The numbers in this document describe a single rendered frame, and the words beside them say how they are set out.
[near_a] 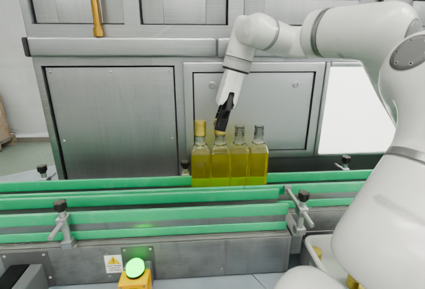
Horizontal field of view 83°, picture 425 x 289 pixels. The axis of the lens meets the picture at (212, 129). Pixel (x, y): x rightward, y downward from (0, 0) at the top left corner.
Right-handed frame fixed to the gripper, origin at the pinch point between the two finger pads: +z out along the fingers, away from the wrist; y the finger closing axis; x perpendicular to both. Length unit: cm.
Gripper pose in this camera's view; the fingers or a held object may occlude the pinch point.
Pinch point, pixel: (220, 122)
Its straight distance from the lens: 69.9
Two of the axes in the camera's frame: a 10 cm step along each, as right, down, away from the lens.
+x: 9.7, 2.3, 1.2
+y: 0.5, 3.0, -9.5
